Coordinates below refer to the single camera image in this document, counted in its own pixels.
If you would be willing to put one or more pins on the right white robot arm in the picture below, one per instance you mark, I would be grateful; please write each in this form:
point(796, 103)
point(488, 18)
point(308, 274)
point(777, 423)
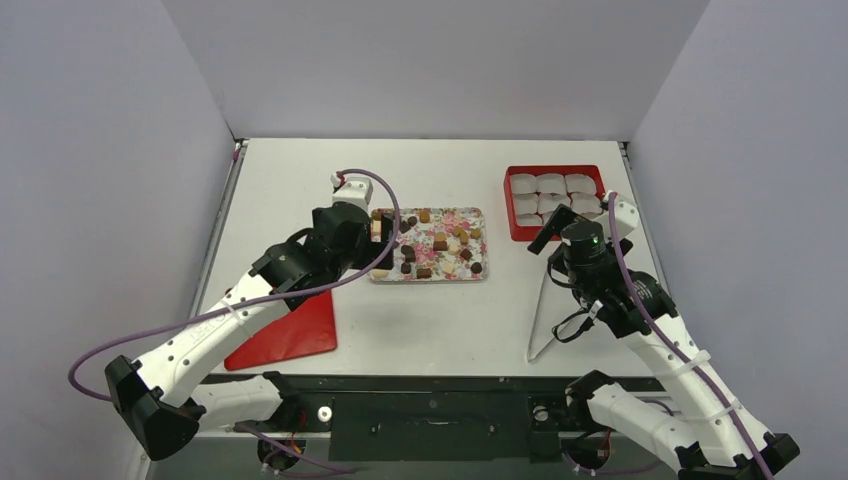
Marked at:
point(714, 436)

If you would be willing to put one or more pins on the red chocolate box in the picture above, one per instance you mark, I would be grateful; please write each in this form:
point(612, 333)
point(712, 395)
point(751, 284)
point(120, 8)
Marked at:
point(533, 192)

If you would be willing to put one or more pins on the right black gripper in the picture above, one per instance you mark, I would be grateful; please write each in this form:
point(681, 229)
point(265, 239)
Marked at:
point(556, 225)

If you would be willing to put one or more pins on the metal serving tongs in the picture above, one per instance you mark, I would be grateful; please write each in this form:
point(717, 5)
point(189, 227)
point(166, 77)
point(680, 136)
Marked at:
point(549, 310)

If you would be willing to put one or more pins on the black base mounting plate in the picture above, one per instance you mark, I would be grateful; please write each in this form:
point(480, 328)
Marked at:
point(417, 418)

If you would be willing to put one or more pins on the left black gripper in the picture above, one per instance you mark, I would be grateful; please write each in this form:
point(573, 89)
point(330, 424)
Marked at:
point(376, 247)

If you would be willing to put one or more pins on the red box lid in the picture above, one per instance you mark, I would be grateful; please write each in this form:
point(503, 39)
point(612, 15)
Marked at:
point(310, 330)

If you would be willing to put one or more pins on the floral rectangular tray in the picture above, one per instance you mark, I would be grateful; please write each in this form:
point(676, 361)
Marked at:
point(457, 234)

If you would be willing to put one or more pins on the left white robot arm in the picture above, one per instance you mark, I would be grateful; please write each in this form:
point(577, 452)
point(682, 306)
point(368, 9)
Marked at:
point(163, 397)

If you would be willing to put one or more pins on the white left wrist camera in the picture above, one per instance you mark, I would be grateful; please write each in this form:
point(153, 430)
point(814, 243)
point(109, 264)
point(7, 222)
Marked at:
point(356, 191)

